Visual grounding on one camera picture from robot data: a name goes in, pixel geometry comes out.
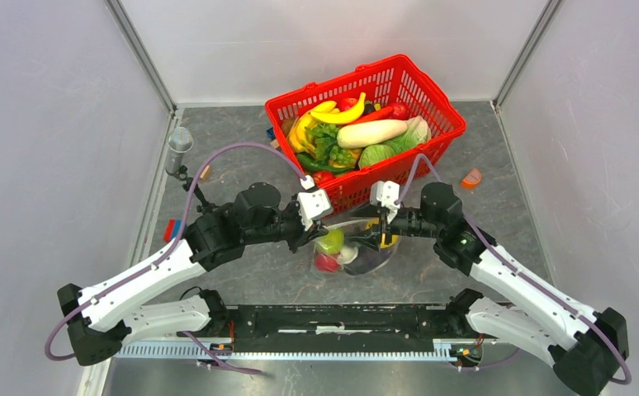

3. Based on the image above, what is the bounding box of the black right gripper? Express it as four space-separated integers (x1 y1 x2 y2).
344 197 442 252

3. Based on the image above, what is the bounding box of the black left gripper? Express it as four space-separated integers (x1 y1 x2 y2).
245 193 329 253

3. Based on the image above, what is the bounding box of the green lime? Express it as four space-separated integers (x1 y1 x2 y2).
315 229 344 256

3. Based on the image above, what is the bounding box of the red apple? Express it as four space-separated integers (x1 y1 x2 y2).
389 102 409 120
315 253 342 273
337 97 358 112

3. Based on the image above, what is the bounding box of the white garlic bulb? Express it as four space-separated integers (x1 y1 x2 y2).
336 245 359 266

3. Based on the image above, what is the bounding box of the purple eggplant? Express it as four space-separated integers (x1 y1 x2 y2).
343 247 394 276

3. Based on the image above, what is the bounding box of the clear zip top bag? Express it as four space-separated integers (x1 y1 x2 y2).
313 218 400 276

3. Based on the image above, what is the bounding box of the yellow lemon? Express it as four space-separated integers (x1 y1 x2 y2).
364 218 389 249

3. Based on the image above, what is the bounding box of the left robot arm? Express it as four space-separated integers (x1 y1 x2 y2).
57 182 333 366

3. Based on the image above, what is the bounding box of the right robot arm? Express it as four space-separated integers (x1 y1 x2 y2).
356 181 632 395

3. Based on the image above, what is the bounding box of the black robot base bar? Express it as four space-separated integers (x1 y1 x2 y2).
177 303 502 354

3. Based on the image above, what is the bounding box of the dark green cucumber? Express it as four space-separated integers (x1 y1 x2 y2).
296 153 355 174

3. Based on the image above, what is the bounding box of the orange slice toy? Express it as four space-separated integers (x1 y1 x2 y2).
460 168 482 190

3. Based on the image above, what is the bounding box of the green grape bunch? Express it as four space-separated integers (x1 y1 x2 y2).
328 146 362 168

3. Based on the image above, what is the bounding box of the black mini tripod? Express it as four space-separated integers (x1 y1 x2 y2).
174 165 220 215

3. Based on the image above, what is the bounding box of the pale green cabbage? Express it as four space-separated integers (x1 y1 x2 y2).
388 115 432 153

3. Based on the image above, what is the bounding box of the green lettuce leaf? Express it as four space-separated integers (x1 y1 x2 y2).
305 123 340 162

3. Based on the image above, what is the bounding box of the small wooden block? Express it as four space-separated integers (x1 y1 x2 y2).
198 165 212 183

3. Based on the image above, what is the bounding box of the white long squash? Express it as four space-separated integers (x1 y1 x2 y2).
337 120 408 149

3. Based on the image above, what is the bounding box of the yellow banana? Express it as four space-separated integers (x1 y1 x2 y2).
310 92 367 125
287 101 337 156

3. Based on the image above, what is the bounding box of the red chili pepper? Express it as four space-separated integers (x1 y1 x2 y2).
351 106 393 125

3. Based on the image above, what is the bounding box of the red blue toy brick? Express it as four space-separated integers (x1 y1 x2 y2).
163 219 182 243

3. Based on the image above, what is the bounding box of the red plastic basket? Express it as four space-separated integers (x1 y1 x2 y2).
265 54 466 214

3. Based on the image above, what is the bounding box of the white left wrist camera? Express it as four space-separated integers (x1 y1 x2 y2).
296 175 334 231

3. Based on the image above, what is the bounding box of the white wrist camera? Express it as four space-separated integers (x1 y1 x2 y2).
296 175 334 231
370 181 400 224

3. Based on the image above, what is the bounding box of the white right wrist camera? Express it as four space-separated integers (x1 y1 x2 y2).
370 181 400 224

